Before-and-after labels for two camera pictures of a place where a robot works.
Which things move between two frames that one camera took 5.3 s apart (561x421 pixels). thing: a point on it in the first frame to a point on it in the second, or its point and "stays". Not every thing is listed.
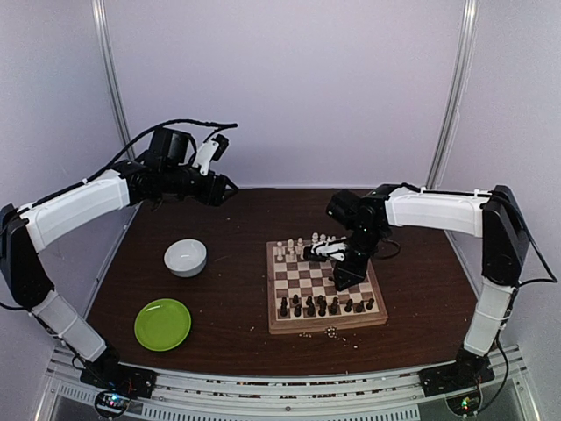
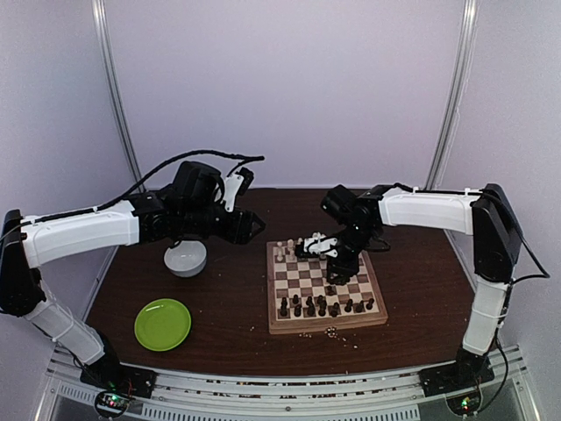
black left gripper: (212, 194) to (238, 231)
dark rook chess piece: (283, 307) stays
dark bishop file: (310, 309) stays
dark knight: (358, 307) stays
